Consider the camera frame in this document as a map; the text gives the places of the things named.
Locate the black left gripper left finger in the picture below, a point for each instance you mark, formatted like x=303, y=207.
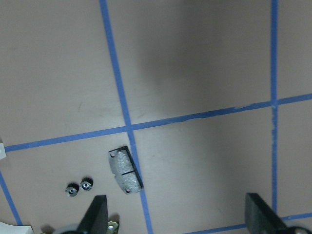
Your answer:
x=95, y=220

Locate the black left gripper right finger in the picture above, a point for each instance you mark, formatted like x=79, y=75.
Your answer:
x=260, y=218

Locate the curved metal brake shoe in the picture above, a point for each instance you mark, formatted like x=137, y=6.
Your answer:
x=113, y=224

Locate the small black bearing gear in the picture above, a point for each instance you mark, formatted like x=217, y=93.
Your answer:
x=86, y=184
x=72, y=189

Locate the grey brake pad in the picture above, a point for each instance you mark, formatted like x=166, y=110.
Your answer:
x=124, y=170

